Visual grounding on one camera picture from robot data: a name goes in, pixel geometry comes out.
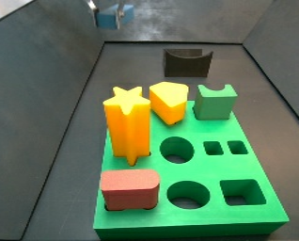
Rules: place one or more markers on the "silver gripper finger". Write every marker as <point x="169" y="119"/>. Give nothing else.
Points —
<point x="119" y="12"/>
<point x="93" y="6"/>

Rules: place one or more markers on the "blue rectangular block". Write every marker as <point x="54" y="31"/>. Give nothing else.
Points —
<point x="107" y="17"/>

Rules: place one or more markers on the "black curved fixture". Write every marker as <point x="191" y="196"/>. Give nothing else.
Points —
<point x="186" y="62"/>

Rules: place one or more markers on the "green shape sorter board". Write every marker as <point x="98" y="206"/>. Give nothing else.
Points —
<point x="215" y="192"/>

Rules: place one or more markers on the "yellow pentagon block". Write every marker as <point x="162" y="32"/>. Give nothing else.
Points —
<point x="169" y="101"/>

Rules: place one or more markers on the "yellow star block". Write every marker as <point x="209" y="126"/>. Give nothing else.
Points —
<point x="127" y="114"/>

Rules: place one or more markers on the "green notched block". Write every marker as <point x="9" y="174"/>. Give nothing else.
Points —
<point x="214" y="103"/>

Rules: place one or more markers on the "red rounded block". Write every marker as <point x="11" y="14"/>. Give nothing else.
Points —
<point x="130" y="189"/>

